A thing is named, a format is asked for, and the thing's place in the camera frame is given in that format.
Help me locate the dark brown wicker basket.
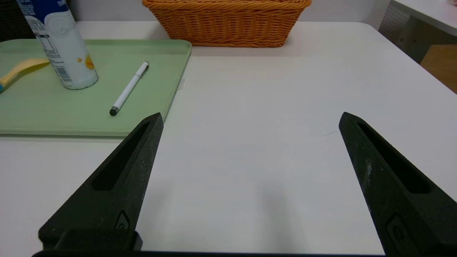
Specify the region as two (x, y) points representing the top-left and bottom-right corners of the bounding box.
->
(0, 0), (72, 42)

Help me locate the orange wicker basket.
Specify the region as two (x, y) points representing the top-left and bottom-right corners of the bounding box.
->
(142, 0), (312, 48)

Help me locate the white side table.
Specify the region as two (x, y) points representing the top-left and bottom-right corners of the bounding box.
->
(378, 0), (457, 65)

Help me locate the blue-capped spray can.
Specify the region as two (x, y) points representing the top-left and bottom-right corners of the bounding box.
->
(16, 0), (99, 90)

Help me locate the white stylus pen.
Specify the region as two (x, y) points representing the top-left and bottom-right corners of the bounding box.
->
(109, 61), (150, 116)

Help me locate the light green plastic tray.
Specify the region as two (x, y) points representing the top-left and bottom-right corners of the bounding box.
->
(0, 39), (192, 137)

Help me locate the wooden spoon blue handle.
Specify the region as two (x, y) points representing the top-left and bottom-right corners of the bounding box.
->
(0, 58), (50, 94)

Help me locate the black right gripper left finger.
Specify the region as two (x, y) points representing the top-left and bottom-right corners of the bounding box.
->
(39, 113), (164, 251)

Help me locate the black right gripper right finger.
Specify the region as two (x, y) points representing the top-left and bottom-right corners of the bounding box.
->
(338, 112), (457, 257)

